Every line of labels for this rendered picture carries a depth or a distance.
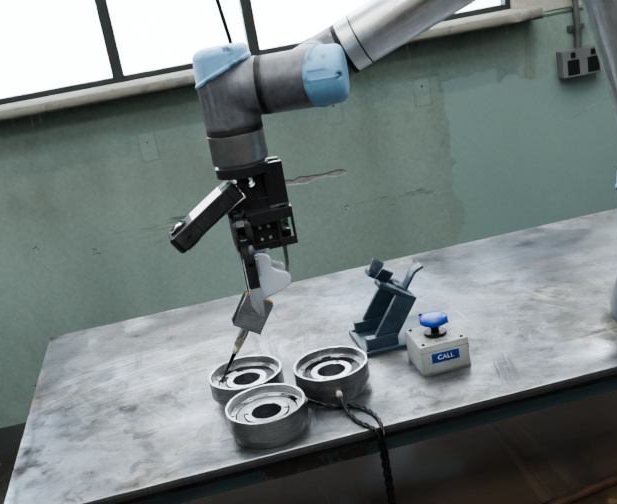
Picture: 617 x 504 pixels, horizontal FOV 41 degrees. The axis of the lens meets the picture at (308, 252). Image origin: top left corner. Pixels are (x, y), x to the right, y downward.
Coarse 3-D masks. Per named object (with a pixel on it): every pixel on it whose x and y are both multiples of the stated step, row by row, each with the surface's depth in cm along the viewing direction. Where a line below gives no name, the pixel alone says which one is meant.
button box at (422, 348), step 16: (448, 320) 120; (416, 336) 117; (432, 336) 115; (448, 336) 115; (464, 336) 114; (416, 352) 115; (432, 352) 114; (448, 352) 114; (464, 352) 115; (432, 368) 114; (448, 368) 115
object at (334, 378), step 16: (320, 352) 119; (336, 352) 119; (352, 352) 118; (304, 368) 117; (320, 368) 116; (336, 368) 117; (368, 368) 114; (304, 384) 112; (320, 384) 110; (336, 384) 110; (352, 384) 111; (320, 400) 112; (336, 400) 111
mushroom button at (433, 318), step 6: (426, 312) 117; (432, 312) 116; (438, 312) 116; (420, 318) 116; (426, 318) 115; (432, 318) 115; (438, 318) 115; (444, 318) 115; (420, 324) 116; (426, 324) 115; (432, 324) 114; (438, 324) 114; (432, 330) 116; (438, 330) 116
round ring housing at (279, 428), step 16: (272, 384) 111; (288, 384) 110; (240, 400) 110; (272, 400) 109; (304, 400) 106; (256, 416) 108; (272, 416) 109; (288, 416) 102; (304, 416) 105; (240, 432) 103; (256, 432) 102; (272, 432) 102; (288, 432) 103; (256, 448) 104
